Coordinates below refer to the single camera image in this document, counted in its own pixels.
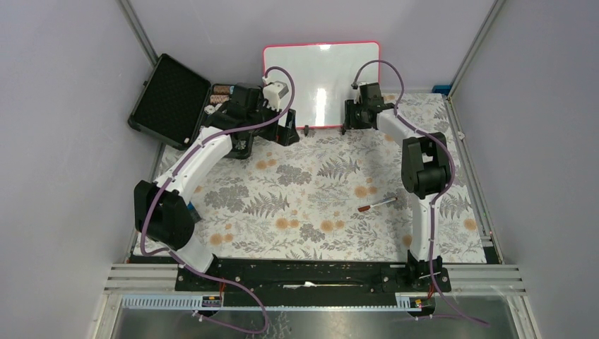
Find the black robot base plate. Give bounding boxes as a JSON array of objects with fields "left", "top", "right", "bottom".
[{"left": 175, "top": 258, "right": 453, "bottom": 295}]

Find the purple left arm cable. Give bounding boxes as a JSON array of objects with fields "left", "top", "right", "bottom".
[{"left": 139, "top": 66, "right": 297, "bottom": 335}]

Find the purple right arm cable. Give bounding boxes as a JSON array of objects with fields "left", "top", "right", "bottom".
[{"left": 352, "top": 59, "right": 490, "bottom": 328}]

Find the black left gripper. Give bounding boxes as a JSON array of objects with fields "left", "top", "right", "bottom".
[{"left": 247, "top": 97, "right": 299, "bottom": 145}]

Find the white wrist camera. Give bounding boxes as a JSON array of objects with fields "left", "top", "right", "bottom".
[
  {"left": 351, "top": 81, "right": 367, "bottom": 104},
  {"left": 262, "top": 77, "right": 289, "bottom": 104}
]

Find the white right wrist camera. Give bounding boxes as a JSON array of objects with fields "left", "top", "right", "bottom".
[{"left": 351, "top": 81, "right": 367, "bottom": 104}]

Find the black poker chip case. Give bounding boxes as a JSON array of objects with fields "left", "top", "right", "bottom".
[{"left": 127, "top": 54, "right": 235, "bottom": 150}]

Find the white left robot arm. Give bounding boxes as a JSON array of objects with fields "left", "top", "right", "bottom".
[{"left": 134, "top": 80, "right": 297, "bottom": 290}]

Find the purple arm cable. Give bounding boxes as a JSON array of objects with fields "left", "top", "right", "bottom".
[
  {"left": 352, "top": 59, "right": 490, "bottom": 328},
  {"left": 139, "top": 66, "right": 297, "bottom": 335}
]

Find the pink framed whiteboard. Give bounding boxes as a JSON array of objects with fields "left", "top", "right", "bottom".
[{"left": 263, "top": 41, "right": 381, "bottom": 129}]

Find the blue corner bracket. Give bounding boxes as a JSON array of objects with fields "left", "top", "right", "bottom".
[{"left": 432, "top": 85, "right": 452, "bottom": 96}]

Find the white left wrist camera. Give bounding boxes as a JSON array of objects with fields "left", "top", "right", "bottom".
[{"left": 262, "top": 77, "right": 289, "bottom": 104}]

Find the red capped marker pen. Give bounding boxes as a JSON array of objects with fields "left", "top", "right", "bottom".
[{"left": 357, "top": 196, "right": 398, "bottom": 213}]

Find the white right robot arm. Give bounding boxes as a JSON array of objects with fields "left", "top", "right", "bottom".
[{"left": 342, "top": 83, "right": 455, "bottom": 291}]

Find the grey lego baseplate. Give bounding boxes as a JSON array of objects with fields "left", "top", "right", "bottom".
[{"left": 187, "top": 202, "right": 202, "bottom": 224}]

